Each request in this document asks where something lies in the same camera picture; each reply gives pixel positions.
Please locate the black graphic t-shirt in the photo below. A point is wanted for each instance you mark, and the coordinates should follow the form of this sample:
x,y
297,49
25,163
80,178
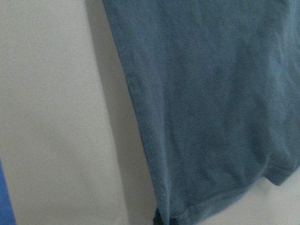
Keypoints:
x,y
215,86

